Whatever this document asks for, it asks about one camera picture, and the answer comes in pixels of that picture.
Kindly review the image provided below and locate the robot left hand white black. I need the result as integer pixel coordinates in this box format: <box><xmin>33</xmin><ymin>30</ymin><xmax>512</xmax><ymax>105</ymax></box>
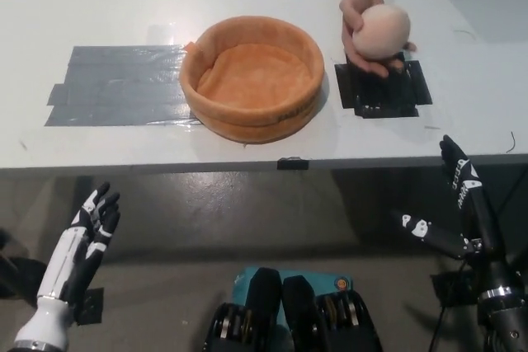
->
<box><xmin>36</xmin><ymin>181</ymin><xmax>122</xmax><ymax>317</ymax></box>

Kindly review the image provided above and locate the thin black cable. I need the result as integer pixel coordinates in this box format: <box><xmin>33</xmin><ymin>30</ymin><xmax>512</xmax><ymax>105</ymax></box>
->
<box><xmin>435</xmin><ymin>259</ymin><xmax>469</xmax><ymax>352</ymax></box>

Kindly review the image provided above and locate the grey duct tape patch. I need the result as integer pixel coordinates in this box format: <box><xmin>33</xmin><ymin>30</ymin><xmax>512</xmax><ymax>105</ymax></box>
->
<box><xmin>43</xmin><ymin>43</ymin><xmax>203</xmax><ymax>127</ymax></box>

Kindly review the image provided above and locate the black tape patch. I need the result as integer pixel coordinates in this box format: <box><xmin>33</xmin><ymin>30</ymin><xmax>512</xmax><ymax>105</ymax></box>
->
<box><xmin>333</xmin><ymin>51</ymin><xmax>433</xmax><ymax>119</ymax></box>

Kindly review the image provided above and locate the orange soft round basket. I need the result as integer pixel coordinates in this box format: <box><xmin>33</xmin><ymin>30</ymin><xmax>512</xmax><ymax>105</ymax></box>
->
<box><xmin>179</xmin><ymin>16</ymin><xmax>327</xmax><ymax>146</ymax></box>

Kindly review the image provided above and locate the robot right hand black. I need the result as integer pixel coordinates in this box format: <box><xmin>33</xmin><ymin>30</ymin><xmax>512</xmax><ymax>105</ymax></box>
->
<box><xmin>390</xmin><ymin>134</ymin><xmax>516</xmax><ymax>298</ymax></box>

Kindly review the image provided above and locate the peach plush dumpling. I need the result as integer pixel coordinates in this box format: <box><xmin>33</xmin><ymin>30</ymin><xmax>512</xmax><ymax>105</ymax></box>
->
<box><xmin>351</xmin><ymin>4</ymin><xmax>413</xmax><ymax>60</ymax></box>

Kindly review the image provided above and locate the person's bare hand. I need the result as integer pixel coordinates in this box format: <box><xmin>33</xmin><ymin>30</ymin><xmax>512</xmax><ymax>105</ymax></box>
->
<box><xmin>338</xmin><ymin>0</ymin><xmax>417</xmax><ymax>79</ymax></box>

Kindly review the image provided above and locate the small black table clip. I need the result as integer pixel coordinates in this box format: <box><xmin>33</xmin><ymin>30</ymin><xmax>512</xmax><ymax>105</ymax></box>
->
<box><xmin>276</xmin><ymin>156</ymin><xmax>309</xmax><ymax>171</ymax></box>

